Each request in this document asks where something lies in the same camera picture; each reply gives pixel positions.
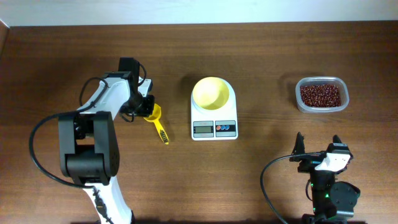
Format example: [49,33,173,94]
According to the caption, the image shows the yellow plastic measuring scoop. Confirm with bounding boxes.
[144,103,170,145]

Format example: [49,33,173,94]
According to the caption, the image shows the red beans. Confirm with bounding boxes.
[299,84,341,108]

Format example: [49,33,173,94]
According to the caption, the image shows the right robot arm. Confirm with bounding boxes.
[289,133,361,223]

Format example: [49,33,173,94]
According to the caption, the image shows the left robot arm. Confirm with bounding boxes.
[58,57,154,223]

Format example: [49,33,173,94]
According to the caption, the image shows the yellow plastic bowl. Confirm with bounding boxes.
[192,77,229,110]

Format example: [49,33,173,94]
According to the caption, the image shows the white digital kitchen scale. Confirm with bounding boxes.
[190,79,239,141]

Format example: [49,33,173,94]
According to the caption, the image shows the clear plastic container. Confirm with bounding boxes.
[295,77,349,113]

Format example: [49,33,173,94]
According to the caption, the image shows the right black camera cable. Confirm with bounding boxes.
[260,151,327,224]

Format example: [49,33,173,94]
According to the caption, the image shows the black camera cable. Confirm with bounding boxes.
[29,63,147,190]
[260,151,327,224]

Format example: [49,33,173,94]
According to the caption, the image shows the left black camera cable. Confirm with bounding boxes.
[29,63,147,190]

